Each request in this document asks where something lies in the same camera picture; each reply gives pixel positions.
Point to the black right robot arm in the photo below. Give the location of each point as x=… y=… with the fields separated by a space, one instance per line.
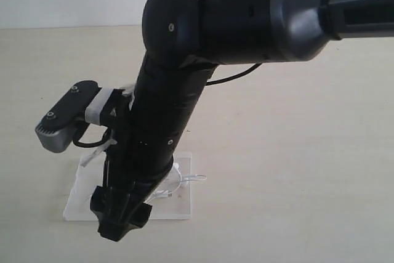
x=185 y=41

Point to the clear plastic hinged storage box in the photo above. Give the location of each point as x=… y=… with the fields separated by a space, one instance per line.
x=170 y=201

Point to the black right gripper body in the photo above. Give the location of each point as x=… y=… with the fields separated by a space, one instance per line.
x=148 y=126

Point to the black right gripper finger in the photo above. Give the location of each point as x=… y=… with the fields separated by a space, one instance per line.
x=140 y=216
x=110 y=207

